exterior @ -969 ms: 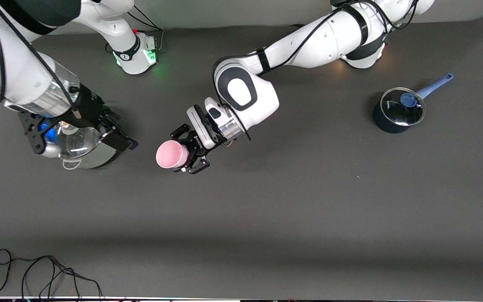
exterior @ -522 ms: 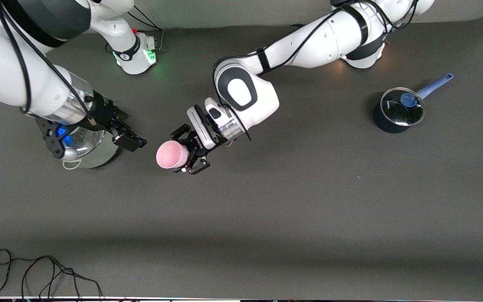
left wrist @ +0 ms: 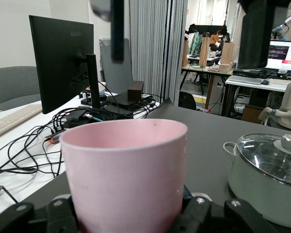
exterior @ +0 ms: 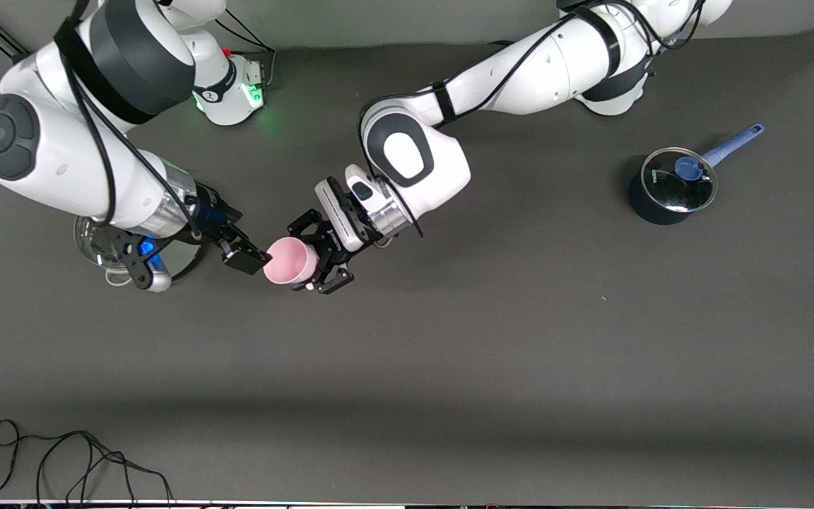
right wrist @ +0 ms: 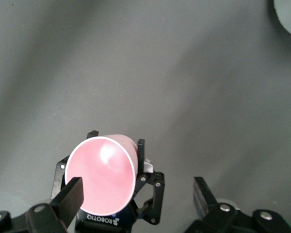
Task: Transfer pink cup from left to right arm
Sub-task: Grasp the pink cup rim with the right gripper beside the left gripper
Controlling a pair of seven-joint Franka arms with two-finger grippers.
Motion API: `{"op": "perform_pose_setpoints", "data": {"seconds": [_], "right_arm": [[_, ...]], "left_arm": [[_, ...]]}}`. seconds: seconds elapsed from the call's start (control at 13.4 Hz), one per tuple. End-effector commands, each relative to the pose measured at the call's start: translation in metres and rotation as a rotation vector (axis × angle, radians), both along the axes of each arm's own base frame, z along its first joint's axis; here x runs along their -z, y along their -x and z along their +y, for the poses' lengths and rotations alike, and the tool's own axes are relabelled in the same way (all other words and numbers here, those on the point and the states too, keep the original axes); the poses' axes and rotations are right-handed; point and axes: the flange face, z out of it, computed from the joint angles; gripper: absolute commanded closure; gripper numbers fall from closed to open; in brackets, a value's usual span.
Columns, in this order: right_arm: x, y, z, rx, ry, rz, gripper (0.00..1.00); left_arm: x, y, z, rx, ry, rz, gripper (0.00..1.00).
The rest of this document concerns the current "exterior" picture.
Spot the pale green cooking pot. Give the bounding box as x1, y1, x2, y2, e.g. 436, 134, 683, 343
73, 216, 207, 287

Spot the glass lid with blue knob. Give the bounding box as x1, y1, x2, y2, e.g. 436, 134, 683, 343
641, 147, 718, 213

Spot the dark blue saucepan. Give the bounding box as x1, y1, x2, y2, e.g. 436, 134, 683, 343
627, 123, 765, 226

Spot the pink plastic cup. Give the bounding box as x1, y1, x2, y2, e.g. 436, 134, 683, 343
264, 237, 320, 286

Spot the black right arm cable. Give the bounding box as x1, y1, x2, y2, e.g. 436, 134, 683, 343
54, 0, 203, 241

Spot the dark grey table mat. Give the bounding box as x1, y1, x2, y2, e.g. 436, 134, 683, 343
0, 28, 814, 506

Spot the thin black loose cable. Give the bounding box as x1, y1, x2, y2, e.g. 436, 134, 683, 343
0, 419, 175, 504

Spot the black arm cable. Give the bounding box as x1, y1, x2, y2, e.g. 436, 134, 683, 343
358, 0, 706, 238
54, 0, 203, 241

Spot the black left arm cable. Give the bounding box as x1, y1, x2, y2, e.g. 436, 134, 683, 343
358, 0, 706, 238

